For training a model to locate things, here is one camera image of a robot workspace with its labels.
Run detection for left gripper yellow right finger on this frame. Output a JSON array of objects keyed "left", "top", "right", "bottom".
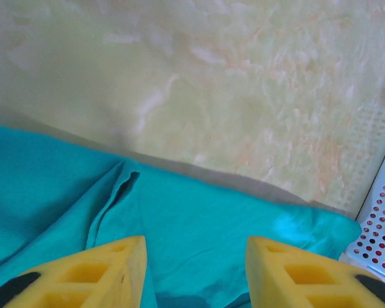
[{"left": 246, "top": 236, "right": 385, "bottom": 308}]

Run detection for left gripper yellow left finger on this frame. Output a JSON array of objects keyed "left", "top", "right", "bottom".
[{"left": 0, "top": 235, "right": 148, "bottom": 308}]

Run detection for teal t-shirt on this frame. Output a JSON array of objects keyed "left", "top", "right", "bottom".
[{"left": 0, "top": 123, "right": 363, "bottom": 308}]

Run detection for pale blue perforated basket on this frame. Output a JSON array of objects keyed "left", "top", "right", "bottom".
[{"left": 338, "top": 128, "right": 385, "bottom": 286}]

